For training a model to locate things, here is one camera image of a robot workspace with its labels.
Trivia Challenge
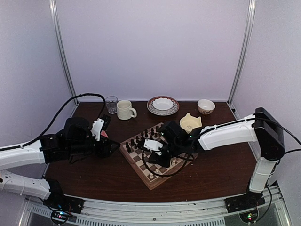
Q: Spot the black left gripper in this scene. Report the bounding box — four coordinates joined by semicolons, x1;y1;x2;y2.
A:
68;134;120;159

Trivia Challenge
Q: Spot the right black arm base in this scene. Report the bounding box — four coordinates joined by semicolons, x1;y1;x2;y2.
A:
224;193;265;213

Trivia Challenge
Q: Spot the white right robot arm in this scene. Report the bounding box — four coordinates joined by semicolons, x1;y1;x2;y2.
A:
143;107;285;208

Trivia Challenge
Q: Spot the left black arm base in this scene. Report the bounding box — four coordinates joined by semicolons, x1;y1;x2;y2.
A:
43;194;84;214

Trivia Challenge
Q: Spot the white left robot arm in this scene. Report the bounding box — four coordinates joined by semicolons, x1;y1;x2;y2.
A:
0;115;120;209

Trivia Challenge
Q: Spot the wooden chess board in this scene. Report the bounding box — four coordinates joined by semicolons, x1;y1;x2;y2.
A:
120;123;198;190

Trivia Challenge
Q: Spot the pink cat-ear bowl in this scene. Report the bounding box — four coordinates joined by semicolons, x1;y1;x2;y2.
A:
100;130;108;138

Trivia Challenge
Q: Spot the yellow cat-ear bowl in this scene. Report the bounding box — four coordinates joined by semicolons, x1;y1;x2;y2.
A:
179;113;202;133

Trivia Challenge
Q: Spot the patterned brown rim plate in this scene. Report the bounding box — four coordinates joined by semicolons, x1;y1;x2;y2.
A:
147;96;180;116

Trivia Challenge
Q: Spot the cream ribbed mug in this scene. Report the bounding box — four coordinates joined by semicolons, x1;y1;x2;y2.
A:
117;100;137;121

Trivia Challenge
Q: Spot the white scalloped bowl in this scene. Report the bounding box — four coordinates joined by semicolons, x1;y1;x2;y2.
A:
152;97;174;111

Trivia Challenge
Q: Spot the clear drinking glass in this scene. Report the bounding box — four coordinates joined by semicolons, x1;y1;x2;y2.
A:
105;96;118;114

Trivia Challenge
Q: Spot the white floral small bowl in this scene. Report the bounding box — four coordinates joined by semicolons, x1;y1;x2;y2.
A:
197;99;215;115

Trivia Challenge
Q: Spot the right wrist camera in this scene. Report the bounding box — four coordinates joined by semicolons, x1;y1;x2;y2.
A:
143;139;163;156

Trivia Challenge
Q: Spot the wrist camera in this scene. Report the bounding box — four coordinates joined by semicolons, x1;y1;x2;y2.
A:
143;139;163;156
91;114;111;141

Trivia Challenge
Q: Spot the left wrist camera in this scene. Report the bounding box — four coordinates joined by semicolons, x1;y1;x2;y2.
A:
91;114;111;141

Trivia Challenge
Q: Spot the right black cable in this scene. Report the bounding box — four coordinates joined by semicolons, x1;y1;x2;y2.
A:
140;150;196;178

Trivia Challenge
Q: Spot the black cable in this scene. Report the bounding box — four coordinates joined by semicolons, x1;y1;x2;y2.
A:
18;93;106;149
140;150;196;178

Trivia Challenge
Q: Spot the left black cable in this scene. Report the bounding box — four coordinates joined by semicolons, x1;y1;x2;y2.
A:
18;93;106;149

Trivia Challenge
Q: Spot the front aluminium rail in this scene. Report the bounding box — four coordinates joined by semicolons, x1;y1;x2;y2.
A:
18;186;294;226

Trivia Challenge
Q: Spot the right aluminium frame post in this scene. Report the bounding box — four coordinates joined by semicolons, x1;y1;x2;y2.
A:
227;0;256;106

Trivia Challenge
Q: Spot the aluminium frame post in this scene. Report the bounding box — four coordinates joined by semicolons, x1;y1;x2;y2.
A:
227;0;256;106
49;0;76;97

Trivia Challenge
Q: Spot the left aluminium frame post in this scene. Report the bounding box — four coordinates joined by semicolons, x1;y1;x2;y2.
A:
49;0;76;97

